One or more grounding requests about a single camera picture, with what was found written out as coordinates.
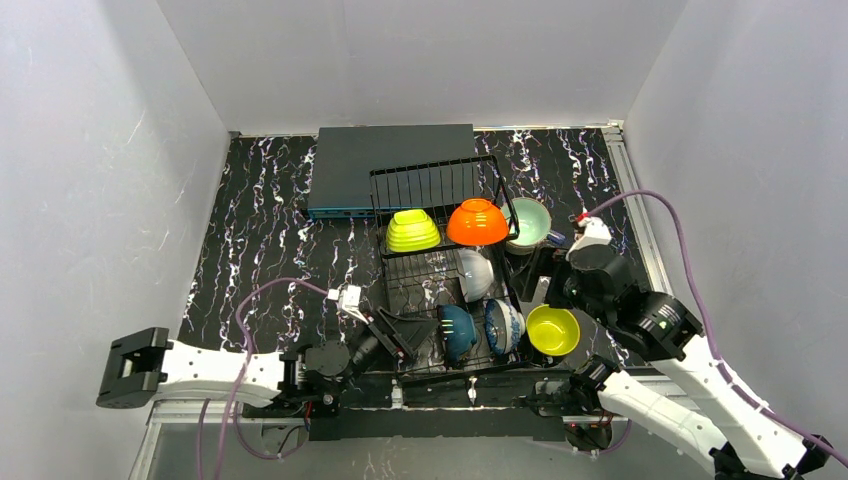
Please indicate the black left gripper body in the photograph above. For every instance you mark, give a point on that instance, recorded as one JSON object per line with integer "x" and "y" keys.
{"x": 385, "y": 333}

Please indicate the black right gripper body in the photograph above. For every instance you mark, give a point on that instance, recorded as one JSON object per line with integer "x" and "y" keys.
{"x": 553, "y": 279}

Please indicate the dark blue beige bowl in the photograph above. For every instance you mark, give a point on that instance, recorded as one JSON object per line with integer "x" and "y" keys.
{"x": 458, "y": 332}

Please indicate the blue patterned bowl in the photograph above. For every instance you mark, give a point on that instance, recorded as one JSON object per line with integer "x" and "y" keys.
{"x": 504, "y": 326}

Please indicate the dark striped white bowl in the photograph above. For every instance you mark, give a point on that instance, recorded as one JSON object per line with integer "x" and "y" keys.
{"x": 477, "y": 275}

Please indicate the green white bowl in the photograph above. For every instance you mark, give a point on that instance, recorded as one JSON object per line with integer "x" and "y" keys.
{"x": 412, "y": 230}

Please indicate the orange white bowl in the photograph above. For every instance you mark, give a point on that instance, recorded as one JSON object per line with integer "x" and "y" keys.
{"x": 477, "y": 222}

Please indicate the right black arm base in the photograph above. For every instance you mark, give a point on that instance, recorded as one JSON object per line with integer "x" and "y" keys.
{"x": 576, "y": 400}

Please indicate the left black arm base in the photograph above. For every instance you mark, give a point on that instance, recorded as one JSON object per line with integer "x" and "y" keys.
{"x": 292, "y": 398}

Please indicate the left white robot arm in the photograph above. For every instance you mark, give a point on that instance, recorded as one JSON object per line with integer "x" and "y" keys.
{"x": 149, "y": 366}

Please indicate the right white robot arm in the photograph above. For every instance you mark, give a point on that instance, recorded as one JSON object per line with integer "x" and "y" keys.
{"x": 731, "y": 434}

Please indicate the yellow green bowl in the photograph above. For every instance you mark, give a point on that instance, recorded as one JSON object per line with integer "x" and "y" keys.
{"x": 553, "y": 331}

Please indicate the blue red screwdriver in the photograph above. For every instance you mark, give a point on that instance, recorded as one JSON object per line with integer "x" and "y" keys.
{"x": 556, "y": 238}

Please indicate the pale green bowl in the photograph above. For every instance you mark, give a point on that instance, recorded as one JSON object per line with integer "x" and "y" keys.
{"x": 533, "y": 222}

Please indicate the dark grey flat box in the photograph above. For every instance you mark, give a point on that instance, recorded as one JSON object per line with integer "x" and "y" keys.
{"x": 345, "y": 156}

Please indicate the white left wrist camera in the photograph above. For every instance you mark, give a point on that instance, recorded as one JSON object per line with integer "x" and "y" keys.
{"x": 347, "y": 299}

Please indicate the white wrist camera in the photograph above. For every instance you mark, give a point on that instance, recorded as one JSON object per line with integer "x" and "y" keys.
{"x": 347, "y": 299}
{"x": 589, "y": 231}

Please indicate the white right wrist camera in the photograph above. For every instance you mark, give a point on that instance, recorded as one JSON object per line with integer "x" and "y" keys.
{"x": 589, "y": 231}

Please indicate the black wire dish rack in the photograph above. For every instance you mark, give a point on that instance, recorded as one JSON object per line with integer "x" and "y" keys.
{"x": 418, "y": 283}

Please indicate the aluminium table edge rail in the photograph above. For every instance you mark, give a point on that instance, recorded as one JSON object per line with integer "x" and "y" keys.
{"x": 651, "y": 256}

